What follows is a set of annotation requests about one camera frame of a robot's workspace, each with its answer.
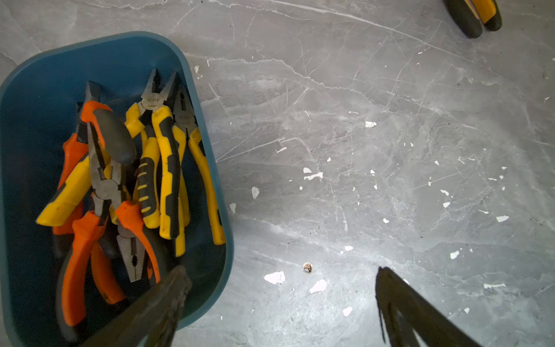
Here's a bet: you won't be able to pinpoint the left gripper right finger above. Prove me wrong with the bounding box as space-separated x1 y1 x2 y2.
375 267 478 346

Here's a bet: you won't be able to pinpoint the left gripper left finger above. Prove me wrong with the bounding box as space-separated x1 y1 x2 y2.
81 265 192 346

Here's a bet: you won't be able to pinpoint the orange black pliers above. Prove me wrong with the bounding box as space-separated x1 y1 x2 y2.
56 201 174 344

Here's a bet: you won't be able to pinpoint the teal plastic storage box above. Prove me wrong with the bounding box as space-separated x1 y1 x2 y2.
1 31 234 346

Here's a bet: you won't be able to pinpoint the orange grey pliers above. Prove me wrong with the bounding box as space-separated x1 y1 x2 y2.
36 81 137 236

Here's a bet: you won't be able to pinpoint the yellow black striped pliers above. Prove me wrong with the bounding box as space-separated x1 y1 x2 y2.
125 68 182 240

